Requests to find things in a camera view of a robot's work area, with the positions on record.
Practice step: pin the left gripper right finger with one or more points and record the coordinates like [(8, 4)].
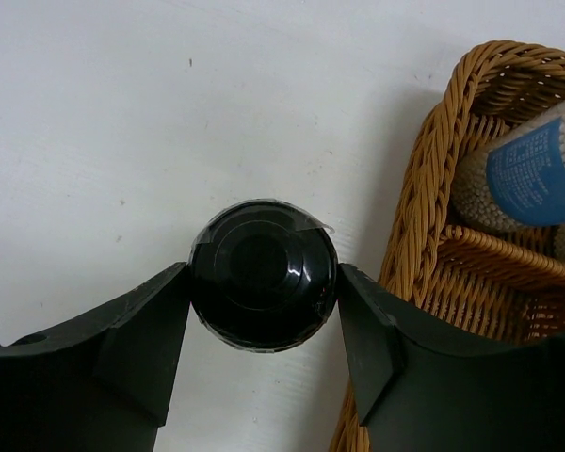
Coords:
[(421, 384)]

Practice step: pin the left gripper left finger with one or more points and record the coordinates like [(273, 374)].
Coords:
[(101, 381)]

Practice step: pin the black-cap bottle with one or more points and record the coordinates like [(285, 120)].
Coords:
[(262, 275)]

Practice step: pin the brown wicker divided tray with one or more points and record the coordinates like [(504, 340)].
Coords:
[(508, 287)]

